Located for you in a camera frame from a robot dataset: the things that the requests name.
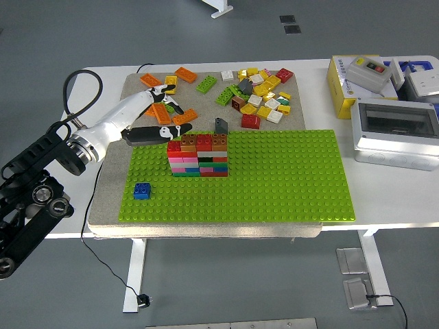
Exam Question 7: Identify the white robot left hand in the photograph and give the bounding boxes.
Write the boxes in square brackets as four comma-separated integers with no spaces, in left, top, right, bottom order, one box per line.
[70,84,193,162]

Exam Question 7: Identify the blue square brick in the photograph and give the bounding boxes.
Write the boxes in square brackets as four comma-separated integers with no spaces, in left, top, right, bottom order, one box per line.
[133,182,152,200]

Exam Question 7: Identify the red square brick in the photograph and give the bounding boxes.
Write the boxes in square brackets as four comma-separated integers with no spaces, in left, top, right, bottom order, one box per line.
[275,67,295,84]
[241,113,261,130]
[196,134,213,152]

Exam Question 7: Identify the red long brick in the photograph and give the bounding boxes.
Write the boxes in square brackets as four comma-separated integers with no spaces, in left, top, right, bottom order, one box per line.
[167,140,199,159]

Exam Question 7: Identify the yellow long brick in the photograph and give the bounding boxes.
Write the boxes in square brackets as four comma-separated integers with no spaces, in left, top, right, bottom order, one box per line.
[163,75,179,95]

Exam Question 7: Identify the grey-brown mat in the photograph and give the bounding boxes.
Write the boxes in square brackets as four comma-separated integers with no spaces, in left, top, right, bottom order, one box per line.
[87,71,324,239]

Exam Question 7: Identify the white furniture foot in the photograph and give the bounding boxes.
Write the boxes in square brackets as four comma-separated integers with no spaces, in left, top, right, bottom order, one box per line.
[201,0,235,19]

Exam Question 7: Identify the white table leg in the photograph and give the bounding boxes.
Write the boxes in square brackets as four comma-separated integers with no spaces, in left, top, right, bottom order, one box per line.
[122,238,148,313]
[356,229,394,307]

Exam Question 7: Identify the green studded baseplate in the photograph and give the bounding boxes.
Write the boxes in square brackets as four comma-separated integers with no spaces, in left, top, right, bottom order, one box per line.
[118,129,357,223]

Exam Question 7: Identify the yellow cardboard box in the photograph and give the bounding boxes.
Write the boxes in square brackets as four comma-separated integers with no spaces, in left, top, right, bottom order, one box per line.
[325,54,401,120]

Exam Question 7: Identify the long metal plate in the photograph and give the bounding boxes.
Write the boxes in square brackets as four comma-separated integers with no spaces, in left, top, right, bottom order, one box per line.
[145,317,318,329]

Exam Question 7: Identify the metal floor plate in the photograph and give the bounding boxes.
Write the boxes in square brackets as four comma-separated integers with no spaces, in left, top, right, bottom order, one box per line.
[335,247,368,274]
[342,277,378,311]

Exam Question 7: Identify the grey distribution box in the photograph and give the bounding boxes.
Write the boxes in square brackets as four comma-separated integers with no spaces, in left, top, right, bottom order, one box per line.
[350,97,439,172]

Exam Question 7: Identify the white plastic panel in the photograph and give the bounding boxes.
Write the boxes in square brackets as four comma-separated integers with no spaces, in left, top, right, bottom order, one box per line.
[390,57,412,90]

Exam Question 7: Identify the blue plastic bin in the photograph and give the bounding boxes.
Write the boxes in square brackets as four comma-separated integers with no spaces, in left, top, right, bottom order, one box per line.
[382,59,434,75]

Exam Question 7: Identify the multicoloured brick wall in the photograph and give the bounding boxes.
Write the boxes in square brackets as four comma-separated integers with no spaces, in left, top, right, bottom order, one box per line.
[168,150,230,178]

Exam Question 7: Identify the thin black cable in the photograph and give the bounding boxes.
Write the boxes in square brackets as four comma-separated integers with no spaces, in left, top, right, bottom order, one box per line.
[80,164,140,299]

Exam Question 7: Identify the grey push-button switch box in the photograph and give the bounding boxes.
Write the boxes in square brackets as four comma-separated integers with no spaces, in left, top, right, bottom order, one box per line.
[345,54,394,95]

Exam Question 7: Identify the black cable with connector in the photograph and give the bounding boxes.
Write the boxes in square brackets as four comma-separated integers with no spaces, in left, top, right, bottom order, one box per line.
[365,293,409,329]

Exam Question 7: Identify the white wall socket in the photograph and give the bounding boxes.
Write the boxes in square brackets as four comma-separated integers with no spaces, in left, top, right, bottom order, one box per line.
[406,71,439,98]

